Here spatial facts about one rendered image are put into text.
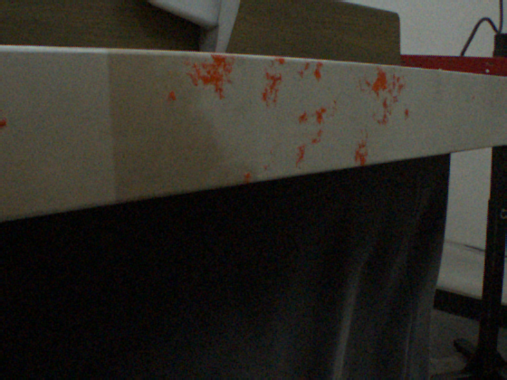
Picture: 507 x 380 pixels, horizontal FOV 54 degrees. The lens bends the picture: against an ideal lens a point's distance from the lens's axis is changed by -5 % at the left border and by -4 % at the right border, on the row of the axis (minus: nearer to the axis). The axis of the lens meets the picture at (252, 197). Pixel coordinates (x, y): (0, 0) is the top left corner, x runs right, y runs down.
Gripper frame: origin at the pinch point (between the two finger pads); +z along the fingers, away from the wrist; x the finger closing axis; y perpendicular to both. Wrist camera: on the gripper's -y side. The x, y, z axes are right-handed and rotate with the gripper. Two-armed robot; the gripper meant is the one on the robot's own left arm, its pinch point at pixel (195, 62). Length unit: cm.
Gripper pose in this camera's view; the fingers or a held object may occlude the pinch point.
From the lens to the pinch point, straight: 32.0
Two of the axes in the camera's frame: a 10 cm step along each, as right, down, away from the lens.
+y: -7.5, 1.4, -6.5
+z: 0.3, 9.8, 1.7
